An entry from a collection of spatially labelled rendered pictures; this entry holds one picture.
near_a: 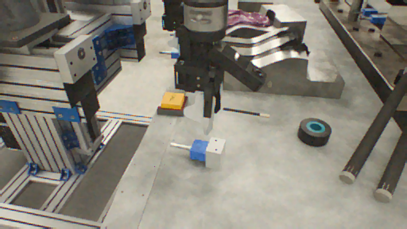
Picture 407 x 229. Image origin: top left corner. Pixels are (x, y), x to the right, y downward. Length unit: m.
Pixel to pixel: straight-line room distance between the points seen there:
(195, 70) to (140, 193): 0.29
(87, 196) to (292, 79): 1.05
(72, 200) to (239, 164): 0.96
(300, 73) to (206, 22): 0.51
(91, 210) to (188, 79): 0.99
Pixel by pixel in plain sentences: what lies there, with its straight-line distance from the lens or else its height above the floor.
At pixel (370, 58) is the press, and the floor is 0.79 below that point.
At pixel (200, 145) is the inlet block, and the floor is 0.84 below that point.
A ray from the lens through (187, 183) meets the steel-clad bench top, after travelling 0.63.
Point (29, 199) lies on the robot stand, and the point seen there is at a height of 0.21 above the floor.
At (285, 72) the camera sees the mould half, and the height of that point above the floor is 0.88.
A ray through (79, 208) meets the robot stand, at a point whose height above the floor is 0.21.
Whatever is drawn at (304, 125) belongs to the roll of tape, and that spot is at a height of 0.84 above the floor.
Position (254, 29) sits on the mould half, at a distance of 1.23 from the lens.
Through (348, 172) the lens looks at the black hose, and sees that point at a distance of 0.69.
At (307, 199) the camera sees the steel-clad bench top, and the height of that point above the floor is 0.80.
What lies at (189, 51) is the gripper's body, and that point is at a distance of 0.51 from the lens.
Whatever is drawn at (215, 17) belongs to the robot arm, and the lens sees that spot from 0.46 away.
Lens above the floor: 1.29
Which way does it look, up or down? 37 degrees down
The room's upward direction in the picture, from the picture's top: straight up
